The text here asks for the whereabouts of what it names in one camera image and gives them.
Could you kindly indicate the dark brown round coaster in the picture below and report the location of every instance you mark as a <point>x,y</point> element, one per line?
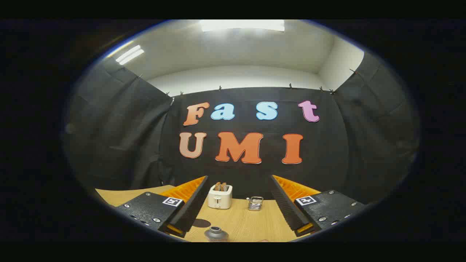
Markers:
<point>202,223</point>

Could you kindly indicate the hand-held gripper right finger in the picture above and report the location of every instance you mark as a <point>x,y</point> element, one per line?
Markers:
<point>287,207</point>

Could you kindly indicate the white toaster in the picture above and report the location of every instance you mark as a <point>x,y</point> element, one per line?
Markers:
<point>219,199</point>

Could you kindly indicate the wooden table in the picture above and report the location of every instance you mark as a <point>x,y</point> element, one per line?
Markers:
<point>247,225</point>

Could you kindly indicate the small clear glass container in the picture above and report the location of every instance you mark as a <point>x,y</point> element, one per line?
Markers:
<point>255,204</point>

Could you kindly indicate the black backdrop cloth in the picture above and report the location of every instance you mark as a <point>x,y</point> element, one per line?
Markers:
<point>327,163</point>

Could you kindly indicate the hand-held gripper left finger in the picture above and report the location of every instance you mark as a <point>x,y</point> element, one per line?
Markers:
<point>193,207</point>

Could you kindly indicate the brown toast slice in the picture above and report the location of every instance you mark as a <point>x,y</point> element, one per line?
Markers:
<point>217,186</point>
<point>224,187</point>

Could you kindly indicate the ceiling tube light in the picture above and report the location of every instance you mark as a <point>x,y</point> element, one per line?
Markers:
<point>129,55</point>

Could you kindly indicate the silver juice bottle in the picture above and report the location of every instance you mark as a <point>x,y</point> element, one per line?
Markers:
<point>216,234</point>

